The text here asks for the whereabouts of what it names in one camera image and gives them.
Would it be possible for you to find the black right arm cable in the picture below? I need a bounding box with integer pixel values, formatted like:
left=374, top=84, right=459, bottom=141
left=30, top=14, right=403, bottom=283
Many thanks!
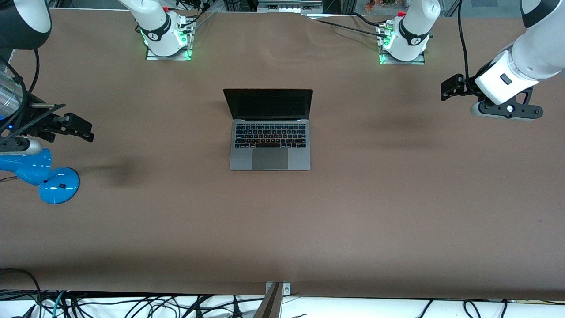
left=0, top=48, right=41, bottom=135

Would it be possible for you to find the long black table cable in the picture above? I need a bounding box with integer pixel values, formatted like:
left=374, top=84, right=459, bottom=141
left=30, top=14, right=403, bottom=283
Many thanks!
left=308, top=18, right=389, bottom=39

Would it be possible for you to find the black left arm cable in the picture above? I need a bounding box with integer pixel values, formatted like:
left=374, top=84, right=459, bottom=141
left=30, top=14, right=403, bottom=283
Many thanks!
left=457, top=0, right=479, bottom=95

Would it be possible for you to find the teal floor cable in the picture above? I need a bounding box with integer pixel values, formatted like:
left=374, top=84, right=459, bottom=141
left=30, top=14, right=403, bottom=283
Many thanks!
left=51, top=291, right=67, bottom=318

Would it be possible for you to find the grey equipment box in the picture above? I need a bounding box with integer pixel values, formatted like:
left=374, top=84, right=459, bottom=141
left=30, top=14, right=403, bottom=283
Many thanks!
left=257, top=0, right=324, bottom=14

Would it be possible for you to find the blue desk lamp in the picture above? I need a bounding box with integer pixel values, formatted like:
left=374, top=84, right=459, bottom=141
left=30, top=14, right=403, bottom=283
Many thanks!
left=0, top=148, right=80, bottom=205

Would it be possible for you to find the brown table cover sheet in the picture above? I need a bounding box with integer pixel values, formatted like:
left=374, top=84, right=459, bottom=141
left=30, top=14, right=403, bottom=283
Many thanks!
left=0, top=8, right=565, bottom=302

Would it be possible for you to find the grey metal post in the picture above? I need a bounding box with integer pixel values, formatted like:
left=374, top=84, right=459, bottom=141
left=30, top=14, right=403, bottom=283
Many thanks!
left=253, top=283, right=284, bottom=318

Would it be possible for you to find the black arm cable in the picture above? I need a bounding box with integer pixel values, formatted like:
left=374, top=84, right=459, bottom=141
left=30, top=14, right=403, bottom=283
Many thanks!
left=457, top=0, right=479, bottom=95
left=0, top=48, right=41, bottom=135

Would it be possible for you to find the thick black floor cable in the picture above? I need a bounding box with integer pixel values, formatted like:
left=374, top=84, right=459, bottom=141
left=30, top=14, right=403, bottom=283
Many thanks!
left=0, top=268, right=43, bottom=318

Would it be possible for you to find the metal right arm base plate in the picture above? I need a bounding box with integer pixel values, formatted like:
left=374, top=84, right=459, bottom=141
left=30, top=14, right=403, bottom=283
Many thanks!
left=145, top=17, right=196, bottom=61

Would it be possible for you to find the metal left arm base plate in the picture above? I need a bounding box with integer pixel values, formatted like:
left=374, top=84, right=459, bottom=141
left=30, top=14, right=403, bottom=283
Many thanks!
left=378, top=21, right=427, bottom=66

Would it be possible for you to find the short black table cable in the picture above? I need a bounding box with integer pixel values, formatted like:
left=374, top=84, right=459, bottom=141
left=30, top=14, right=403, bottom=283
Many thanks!
left=350, top=12, right=385, bottom=28

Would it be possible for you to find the grey laptop computer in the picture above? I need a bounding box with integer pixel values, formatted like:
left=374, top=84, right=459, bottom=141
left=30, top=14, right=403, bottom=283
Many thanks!
left=223, top=88, right=313, bottom=171

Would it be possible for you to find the silver mounting bracket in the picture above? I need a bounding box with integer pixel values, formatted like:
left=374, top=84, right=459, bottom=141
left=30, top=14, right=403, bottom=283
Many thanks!
left=265, top=281, right=291, bottom=295

